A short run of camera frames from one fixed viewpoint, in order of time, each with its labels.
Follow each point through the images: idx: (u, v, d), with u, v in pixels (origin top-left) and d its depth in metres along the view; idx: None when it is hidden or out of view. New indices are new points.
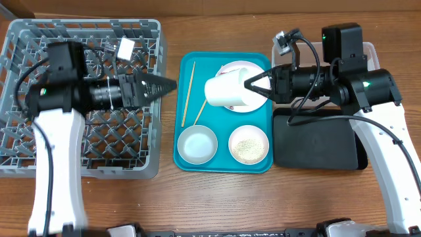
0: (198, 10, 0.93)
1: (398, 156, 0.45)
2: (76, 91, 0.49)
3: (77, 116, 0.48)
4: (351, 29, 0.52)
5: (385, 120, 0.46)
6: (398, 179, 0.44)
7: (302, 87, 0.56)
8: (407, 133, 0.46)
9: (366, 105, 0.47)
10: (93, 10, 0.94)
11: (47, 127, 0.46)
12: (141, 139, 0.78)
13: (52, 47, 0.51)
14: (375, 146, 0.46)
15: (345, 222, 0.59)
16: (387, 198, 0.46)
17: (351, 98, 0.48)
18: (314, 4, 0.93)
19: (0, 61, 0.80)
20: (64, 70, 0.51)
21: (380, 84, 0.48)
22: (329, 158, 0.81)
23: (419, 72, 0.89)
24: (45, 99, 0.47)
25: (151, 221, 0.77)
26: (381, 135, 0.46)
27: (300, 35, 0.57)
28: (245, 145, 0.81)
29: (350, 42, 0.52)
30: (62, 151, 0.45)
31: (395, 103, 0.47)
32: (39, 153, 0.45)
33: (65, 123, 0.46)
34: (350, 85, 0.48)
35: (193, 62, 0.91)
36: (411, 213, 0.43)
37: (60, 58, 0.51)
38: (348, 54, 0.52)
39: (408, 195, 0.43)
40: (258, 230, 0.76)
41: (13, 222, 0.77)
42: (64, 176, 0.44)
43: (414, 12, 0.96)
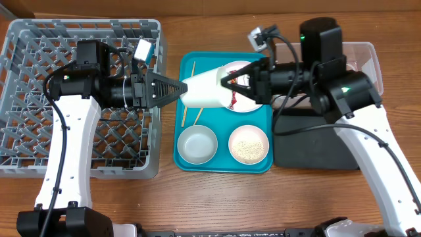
0: (198, 10, 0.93)
1: (385, 158, 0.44)
2: (97, 81, 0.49)
3: (94, 102, 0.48)
4: (331, 31, 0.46)
5: (369, 124, 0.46)
6: (389, 182, 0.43)
7: (281, 85, 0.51)
8: (391, 133, 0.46)
9: (348, 111, 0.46)
10: (93, 10, 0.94)
11: (64, 106, 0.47)
12: (141, 139, 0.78)
13: (82, 42, 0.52)
14: (362, 151, 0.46)
15: (342, 222, 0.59)
16: (381, 202, 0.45)
17: (332, 105, 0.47)
18: (314, 5, 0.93)
19: (0, 61, 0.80)
20: (89, 64, 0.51)
21: (359, 88, 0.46)
22: (329, 158, 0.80)
23: (419, 72, 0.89)
24: (68, 84, 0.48)
25: (152, 221, 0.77)
26: (367, 139, 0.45)
27: (277, 32, 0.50)
28: (245, 146, 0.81)
29: (331, 46, 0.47)
30: (76, 132, 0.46)
31: (375, 105, 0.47)
32: (55, 131, 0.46)
33: (81, 105, 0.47)
34: (329, 93, 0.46)
35: (193, 62, 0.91)
36: (406, 215, 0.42)
37: (87, 53, 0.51)
38: (329, 58, 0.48)
39: (401, 198, 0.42)
40: (258, 230, 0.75)
41: (13, 222, 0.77)
42: (75, 157, 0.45)
43: (414, 13, 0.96)
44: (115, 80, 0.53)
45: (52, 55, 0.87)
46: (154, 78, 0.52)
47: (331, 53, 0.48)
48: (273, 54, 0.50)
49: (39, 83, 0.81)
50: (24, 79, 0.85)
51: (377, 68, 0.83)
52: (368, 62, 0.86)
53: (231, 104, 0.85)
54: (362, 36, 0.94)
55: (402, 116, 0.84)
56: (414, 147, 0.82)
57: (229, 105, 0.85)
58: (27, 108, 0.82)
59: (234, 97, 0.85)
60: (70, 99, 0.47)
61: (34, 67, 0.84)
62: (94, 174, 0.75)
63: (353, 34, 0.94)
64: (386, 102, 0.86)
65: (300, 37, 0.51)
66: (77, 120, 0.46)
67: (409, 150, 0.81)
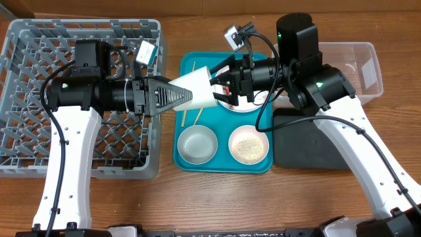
0: (198, 10, 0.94)
1: (365, 145, 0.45)
2: (96, 89, 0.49)
3: (95, 113, 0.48)
4: (308, 29, 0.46)
5: (345, 113, 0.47)
6: (371, 166, 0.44)
7: (262, 81, 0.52)
8: (368, 121, 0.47)
9: (324, 103, 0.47)
10: (93, 10, 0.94)
11: (63, 120, 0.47)
12: (141, 139, 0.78)
13: (81, 43, 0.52)
14: (342, 140, 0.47)
15: (339, 220, 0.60)
16: (366, 188, 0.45)
17: (309, 101, 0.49)
18: (314, 5, 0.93)
19: (0, 61, 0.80)
20: (88, 67, 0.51)
21: (333, 83, 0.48)
22: (329, 157, 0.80)
23: (419, 72, 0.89)
24: (67, 93, 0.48)
25: (151, 221, 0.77)
26: (345, 128, 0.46)
27: (254, 31, 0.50)
28: (245, 145, 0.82)
29: (308, 44, 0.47)
30: (75, 147, 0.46)
31: (350, 97, 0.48)
32: (54, 147, 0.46)
33: (80, 118, 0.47)
34: (306, 89, 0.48)
35: (193, 62, 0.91)
36: (390, 196, 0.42)
37: (87, 55, 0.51)
38: (305, 56, 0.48)
39: (383, 180, 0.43)
40: (258, 230, 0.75)
41: (12, 222, 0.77)
42: (74, 170, 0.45)
43: (414, 13, 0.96)
44: (116, 82, 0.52)
45: (52, 55, 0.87)
46: (158, 86, 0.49)
47: (308, 51, 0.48)
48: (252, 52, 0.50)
49: (39, 83, 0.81)
50: (24, 79, 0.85)
51: (377, 68, 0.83)
52: (367, 62, 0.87)
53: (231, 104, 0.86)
54: (362, 35, 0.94)
55: (403, 115, 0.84)
56: (415, 148, 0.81)
57: (229, 105, 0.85)
58: (27, 108, 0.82)
59: None
60: (70, 110, 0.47)
61: (35, 67, 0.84)
62: (94, 174, 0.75)
63: (353, 34, 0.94)
64: (386, 102, 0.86)
65: (277, 34, 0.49)
66: (76, 133, 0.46)
67: (409, 150, 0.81)
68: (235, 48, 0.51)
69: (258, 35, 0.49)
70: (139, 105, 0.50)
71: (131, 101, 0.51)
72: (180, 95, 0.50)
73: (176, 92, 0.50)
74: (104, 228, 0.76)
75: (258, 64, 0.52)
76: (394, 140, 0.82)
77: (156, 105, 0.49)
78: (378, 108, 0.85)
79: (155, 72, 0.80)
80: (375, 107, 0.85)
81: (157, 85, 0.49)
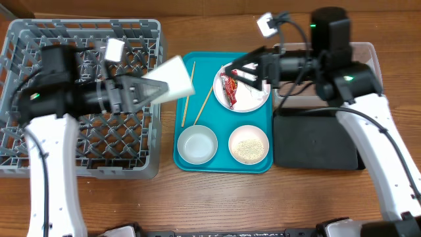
0: (198, 10, 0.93)
1: (385, 145, 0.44)
2: (68, 95, 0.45)
3: (70, 121, 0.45)
4: (342, 21, 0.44)
5: (370, 110, 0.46)
6: (389, 167, 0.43)
7: (290, 70, 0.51)
8: (392, 122, 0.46)
9: (350, 97, 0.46)
10: (93, 10, 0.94)
11: (39, 131, 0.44)
12: (141, 139, 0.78)
13: (45, 50, 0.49)
14: (362, 136, 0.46)
15: (343, 220, 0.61)
16: (378, 188, 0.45)
17: (335, 93, 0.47)
18: (314, 4, 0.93)
19: (0, 61, 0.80)
20: (56, 73, 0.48)
21: (363, 78, 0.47)
22: (329, 158, 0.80)
23: (419, 72, 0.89)
24: (37, 105, 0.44)
25: (151, 221, 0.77)
26: (367, 125, 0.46)
27: (289, 17, 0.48)
28: (245, 145, 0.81)
29: (342, 35, 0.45)
30: (56, 158, 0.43)
31: (377, 95, 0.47)
32: (33, 160, 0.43)
33: (56, 128, 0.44)
34: (334, 80, 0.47)
35: (193, 62, 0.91)
36: (402, 199, 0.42)
37: (52, 60, 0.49)
38: (336, 47, 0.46)
39: (398, 182, 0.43)
40: (258, 230, 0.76)
41: (13, 222, 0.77)
42: (60, 182, 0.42)
43: (414, 13, 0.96)
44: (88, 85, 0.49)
45: None
46: (133, 82, 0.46)
47: (340, 43, 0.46)
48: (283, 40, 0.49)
49: None
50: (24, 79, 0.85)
51: (377, 67, 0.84)
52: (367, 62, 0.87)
53: (231, 104, 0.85)
54: (362, 35, 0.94)
55: (402, 116, 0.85)
56: (415, 147, 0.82)
57: (230, 105, 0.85)
58: None
59: (233, 97, 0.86)
60: (44, 120, 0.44)
61: (35, 67, 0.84)
62: (95, 174, 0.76)
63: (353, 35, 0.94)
64: None
65: (311, 24, 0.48)
66: (55, 143, 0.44)
67: (409, 150, 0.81)
68: (267, 33, 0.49)
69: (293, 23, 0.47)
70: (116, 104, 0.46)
71: (107, 101, 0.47)
72: (157, 87, 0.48)
73: (152, 85, 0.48)
74: (104, 228, 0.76)
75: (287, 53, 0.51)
76: None
77: (134, 101, 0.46)
78: None
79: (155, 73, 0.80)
80: None
81: (130, 81, 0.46)
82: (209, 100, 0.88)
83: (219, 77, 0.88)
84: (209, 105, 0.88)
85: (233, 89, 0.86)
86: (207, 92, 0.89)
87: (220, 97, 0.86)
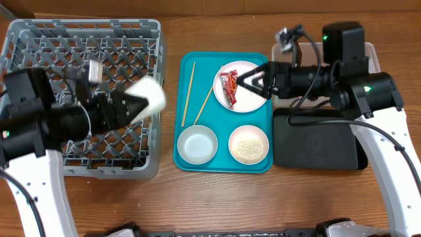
0: (198, 10, 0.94)
1: (400, 162, 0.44)
2: (44, 124, 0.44)
3: (52, 153, 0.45)
4: (354, 30, 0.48)
5: (387, 126, 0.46)
6: (403, 187, 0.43)
7: (299, 85, 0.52)
8: (410, 138, 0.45)
9: (368, 110, 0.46)
10: (93, 10, 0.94)
11: (22, 176, 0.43)
12: (141, 139, 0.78)
13: (11, 76, 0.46)
14: (377, 153, 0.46)
15: (345, 224, 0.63)
16: (389, 206, 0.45)
17: (352, 103, 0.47)
18: (314, 4, 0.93)
19: (0, 61, 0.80)
20: (27, 101, 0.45)
21: (381, 88, 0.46)
22: (329, 158, 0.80)
23: (419, 72, 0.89)
24: (11, 139, 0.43)
25: (151, 220, 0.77)
26: (383, 141, 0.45)
27: (304, 31, 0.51)
28: (245, 146, 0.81)
29: (354, 44, 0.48)
30: (47, 200, 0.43)
31: (396, 108, 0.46)
32: (22, 207, 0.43)
33: (40, 168, 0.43)
34: (351, 89, 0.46)
35: (193, 62, 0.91)
36: (413, 220, 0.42)
37: (21, 89, 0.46)
38: (350, 56, 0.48)
39: (412, 203, 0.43)
40: (258, 230, 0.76)
41: (12, 222, 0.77)
42: (55, 224, 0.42)
43: (414, 13, 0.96)
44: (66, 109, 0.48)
45: (52, 55, 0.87)
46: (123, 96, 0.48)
47: (353, 52, 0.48)
48: (295, 52, 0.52)
49: None
50: None
51: (377, 67, 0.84)
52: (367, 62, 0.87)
53: (231, 104, 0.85)
54: None
55: None
56: (415, 148, 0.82)
57: (229, 105, 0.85)
58: None
59: (233, 97, 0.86)
60: (24, 162, 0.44)
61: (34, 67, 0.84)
62: (94, 174, 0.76)
63: None
64: None
65: (323, 36, 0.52)
66: (42, 185, 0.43)
67: None
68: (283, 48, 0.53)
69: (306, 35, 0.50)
70: (103, 121, 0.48)
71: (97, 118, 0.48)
72: (138, 101, 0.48)
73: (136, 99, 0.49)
74: (104, 228, 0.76)
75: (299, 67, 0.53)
76: None
77: (127, 114, 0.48)
78: None
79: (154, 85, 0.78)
80: None
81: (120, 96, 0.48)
82: (209, 100, 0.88)
83: (219, 77, 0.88)
84: (209, 105, 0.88)
85: (233, 89, 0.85)
86: (207, 92, 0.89)
87: (220, 97, 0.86)
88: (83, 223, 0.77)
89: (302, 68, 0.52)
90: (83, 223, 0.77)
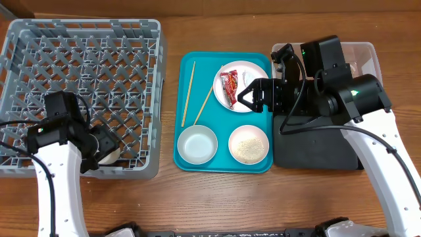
0: (198, 10, 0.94)
1: (394, 164, 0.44)
2: (71, 128, 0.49)
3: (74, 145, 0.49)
4: (329, 41, 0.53)
5: (378, 128, 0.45)
6: (398, 189, 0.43)
7: (289, 98, 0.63)
8: (400, 139, 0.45)
9: (356, 114, 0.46)
10: (93, 11, 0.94)
11: (45, 156, 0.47)
12: (141, 139, 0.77)
13: (49, 95, 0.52)
14: (370, 156, 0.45)
15: (343, 223, 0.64)
16: (387, 208, 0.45)
17: (340, 108, 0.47)
18: (314, 4, 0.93)
19: (0, 61, 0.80)
20: (60, 114, 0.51)
21: (368, 91, 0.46)
22: (329, 158, 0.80)
23: (419, 72, 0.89)
24: (43, 137, 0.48)
25: (152, 220, 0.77)
26: (374, 145, 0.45)
27: (291, 49, 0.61)
28: (245, 145, 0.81)
29: (331, 52, 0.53)
30: (62, 177, 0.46)
31: (385, 110, 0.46)
32: (41, 182, 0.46)
33: (61, 151, 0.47)
34: (339, 95, 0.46)
35: (193, 62, 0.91)
36: (411, 223, 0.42)
37: (56, 105, 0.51)
38: (330, 64, 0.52)
39: (408, 205, 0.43)
40: (258, 230, 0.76)
41: (13, 222, 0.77)
42: (64, 197, 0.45)
43: (415, 13, 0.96)
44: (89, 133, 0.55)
45: (52, 55, 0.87)
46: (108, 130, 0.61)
47: (333, 60, 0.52)
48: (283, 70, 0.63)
49: (39, 83, 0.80)
50: (24, 79, 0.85)
51: (377, 67, 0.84)
52: (367, 62, 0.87)
53: (231, 104, 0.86)
54: (362, 36, 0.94)
55: (402, 116, 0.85)
56: (415, 148, 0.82)
57: (230, 105, 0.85)
58: (27, 108, 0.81)
59: (233, 97, 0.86)
60: (49, 149, 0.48)
61: (34, 67, 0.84)
62: (95, 174, 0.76)
63: (353, 35, 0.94)
64: None
65: (302, 52, 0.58)
66: (60, 165, 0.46)
67: (410, 149, 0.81)
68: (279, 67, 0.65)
69: (293, 53, 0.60)
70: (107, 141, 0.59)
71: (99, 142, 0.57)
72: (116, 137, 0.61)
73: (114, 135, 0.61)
74: (104, 228, 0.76)
75: (289, 83, 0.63)
76: None
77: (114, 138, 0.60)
78: None
79: (154, 87, 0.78)
80: None
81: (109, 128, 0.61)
82: (209, 100, 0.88)
83: (219, 77, 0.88)
84: (209, 104, 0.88)
85: (233, 89, 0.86)
86: (207, 92, 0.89)
87: (220, 97, 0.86)
88: None
89: (289, 84, 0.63)
90: None
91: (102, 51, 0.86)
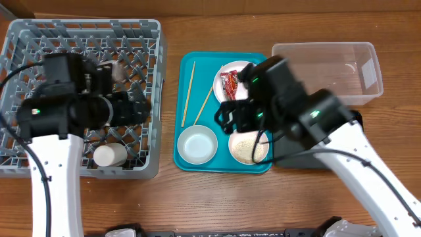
0: (198, 10, 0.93)
1: (371, 178, 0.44)
2: (72, 109, 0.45)
3: (74, 137, 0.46)
4: (277, 64, 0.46)
5: (348, 144, 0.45)
6: (383, 201, 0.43)
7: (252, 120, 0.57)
8: (371, 149, 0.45)
9: (323, 135, 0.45)
10: (93, 10, 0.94)
11: (42, 152, 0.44)
12: (141, 139, 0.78)
13: (50, 57, 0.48)
14: (347, 174, 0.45)
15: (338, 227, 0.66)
16: (379, 222, 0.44)
17: (305, 132, 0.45)
18: (314, 4, 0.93)
19: (1, 61, 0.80)
20: (61, 83, 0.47)
21: (327, 108, 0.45)
22: None
23: (419, 72, 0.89)
24: (39, 120, 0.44)
25: (151, 220, 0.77)
26: (348, 162, 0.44)
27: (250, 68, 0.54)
28: (245, 145, 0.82)
29: (282, 76, 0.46)
30: (59, 182, 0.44)
31: (349, 123, 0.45)
32: (35, 184, 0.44)
33: (60, 149, 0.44)
34: (300, 120, 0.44)
35: (193, 62, 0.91)
36: (406, 232, 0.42)
37: (58, 69, 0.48)
38: (284, 89, 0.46)
39: (397, 214, 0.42)
40: (258, 230, 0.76)
41: (14, 222, 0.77)
42: (62, 206, 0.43)
43: (415, 13, 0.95)
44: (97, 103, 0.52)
45: None
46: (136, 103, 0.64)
47: (285, 83, 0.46)
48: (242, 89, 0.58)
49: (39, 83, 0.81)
50: (24, 79, 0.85)
51: (377, 67, 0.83)
52: (367, 62, 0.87)
53: None
54: (361, 36, 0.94)
55: (402, 116, 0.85)
56: (414, 148, 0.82)
57: None
58: None
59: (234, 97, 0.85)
60: (46, 140, 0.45)
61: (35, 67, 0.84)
62: (95, 174, 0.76)
63: (353, 35, 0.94)
64: (387, 103, 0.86)
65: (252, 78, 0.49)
66: (58, 166, 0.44)
67: (409, 149, 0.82)
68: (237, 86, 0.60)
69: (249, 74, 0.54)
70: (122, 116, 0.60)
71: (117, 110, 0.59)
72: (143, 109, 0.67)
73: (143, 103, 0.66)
74: (104, 228, 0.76)
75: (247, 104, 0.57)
76: (394, 140, 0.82)
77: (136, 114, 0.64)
78: (377, 108, 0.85)
79: (154, 87, 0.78)
80: (375, 107, 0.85)
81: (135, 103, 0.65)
82: (209, 100, 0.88)
83: (219, 78, 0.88)
84: (209, 105, 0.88)
85: (233, 89, 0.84)
86: (207, 92, 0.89)
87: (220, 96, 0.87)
88: (84, 223, 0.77)
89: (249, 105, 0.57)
90: (83, 223, 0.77)
91: (102, 51, 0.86)
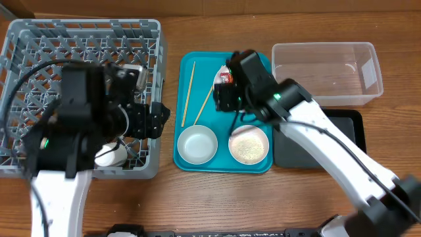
0: (198, 10, 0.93)
1: (329, 142, 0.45)
2: (83, 141, 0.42)
3: (82, 176, 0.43)
4: (248, 56, 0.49)
5: (307, 116, 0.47)
6: (341, 162, 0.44)
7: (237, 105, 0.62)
8: (329, 120, 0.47)
9: (285, 113, 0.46)
10: (93, 10, 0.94)
11: (46, 193, 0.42)
12: (141, 139, 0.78)
13: (70, 72, 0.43)
14: (308, 142, 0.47)
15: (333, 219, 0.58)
16: (340, 182, 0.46)
17: (272, 116, 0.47)
18: (314, 4, 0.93)
19: (0, 61, 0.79)
20: (76, 103, 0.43)
21: (291, 94, 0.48)
22: None
23: (419, 72, 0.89)
24: (49, 152, 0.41)
25: (152, 220, 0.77)
26: (308, 131, 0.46)
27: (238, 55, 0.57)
28: (245, 145, 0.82)
29: (254, 69, 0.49)
30: (60, 225, 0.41)
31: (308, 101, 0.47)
32: (35, 225, 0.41)
33: (66, 191, 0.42)
34: (267, 104, 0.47)
35: (193, 62, 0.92)
36: (362, 187, 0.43)
37: (75, 87, 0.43)
38: (255, 78, 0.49)
39: (354, 174, 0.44)
40: (258, 230, 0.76)
41: (14, 222, 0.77)
42: None
43: (415, 13, 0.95)
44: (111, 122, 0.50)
45: (52, 55, 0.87)
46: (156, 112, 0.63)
47: (256, 74, 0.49)
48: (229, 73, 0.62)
49: (39, 83, 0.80)
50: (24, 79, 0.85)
51: (377, 67, 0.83)
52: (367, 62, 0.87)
53: None
54: (362, 35, 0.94)
55: (403, 116, 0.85)
56: (415, 147, 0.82)
57: None
58: (27, 108, 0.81)
59: None
60: (52, 180, 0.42)
61: (34, 67, 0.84)
62: (95, 174, 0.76)
63: (353, 35, 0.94)
64: (387, 103, 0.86)
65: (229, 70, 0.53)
66: (62, 209, 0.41)
67: (409, 149, 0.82)
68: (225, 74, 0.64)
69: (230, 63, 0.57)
70: (137, 130, 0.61)
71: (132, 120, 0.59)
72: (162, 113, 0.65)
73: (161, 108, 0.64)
74: (104, 228, 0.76)
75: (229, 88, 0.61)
76: (394, 139, 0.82)
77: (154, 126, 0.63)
78: (378, 108, 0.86)
79: (154, 87, 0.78)
80: (375, 107, 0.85)
81: (153, 111, 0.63)
82: (209, 100, 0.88)
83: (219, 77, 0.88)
84: (209, 105, 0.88)
85: None
86: (207, 92, 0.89)
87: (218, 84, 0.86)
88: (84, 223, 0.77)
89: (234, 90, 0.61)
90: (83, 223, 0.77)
91: (102, 51, 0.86)
